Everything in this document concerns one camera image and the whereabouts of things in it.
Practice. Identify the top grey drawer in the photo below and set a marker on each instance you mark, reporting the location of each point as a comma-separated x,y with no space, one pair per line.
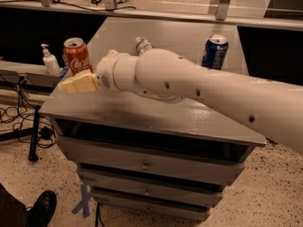
148,162

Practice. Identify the clear plastic water bottle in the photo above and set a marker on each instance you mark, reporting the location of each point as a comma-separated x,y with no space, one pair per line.
142,45

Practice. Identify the black power adapter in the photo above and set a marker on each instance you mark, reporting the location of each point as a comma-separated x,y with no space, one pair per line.
45,133

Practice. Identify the metal railing frame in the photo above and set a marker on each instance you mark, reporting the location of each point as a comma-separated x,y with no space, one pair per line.
252,13

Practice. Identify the grey drawer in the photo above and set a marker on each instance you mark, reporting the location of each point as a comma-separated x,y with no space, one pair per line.
148,162
152,205
109,181

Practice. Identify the white pump sanitizer bottle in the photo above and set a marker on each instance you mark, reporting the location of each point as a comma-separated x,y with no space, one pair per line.
50,61

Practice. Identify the bottom grey drawer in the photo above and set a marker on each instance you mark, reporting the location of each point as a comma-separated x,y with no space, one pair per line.
152,205

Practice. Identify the black stand leg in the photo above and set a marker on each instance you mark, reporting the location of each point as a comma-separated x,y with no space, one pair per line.
32,156

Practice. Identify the red coca-cola can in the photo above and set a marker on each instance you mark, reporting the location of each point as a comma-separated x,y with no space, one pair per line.
76,55

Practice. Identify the middle grey drawer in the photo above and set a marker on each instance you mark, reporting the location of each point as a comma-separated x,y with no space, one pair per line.
109,181

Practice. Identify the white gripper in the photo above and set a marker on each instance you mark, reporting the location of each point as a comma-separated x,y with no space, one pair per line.
104,72

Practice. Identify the black shoe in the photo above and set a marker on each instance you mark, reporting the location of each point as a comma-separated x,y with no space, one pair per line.
41,213

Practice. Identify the grey drawer cabinet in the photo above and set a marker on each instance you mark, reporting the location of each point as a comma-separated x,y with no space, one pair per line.
187,129

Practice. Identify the blue pepsi can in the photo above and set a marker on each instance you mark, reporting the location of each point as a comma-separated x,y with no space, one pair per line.
215,51

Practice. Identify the dark trouser leg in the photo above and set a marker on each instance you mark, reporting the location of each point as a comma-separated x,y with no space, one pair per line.
12,212

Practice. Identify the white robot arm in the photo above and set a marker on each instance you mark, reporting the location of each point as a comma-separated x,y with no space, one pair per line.
271,108

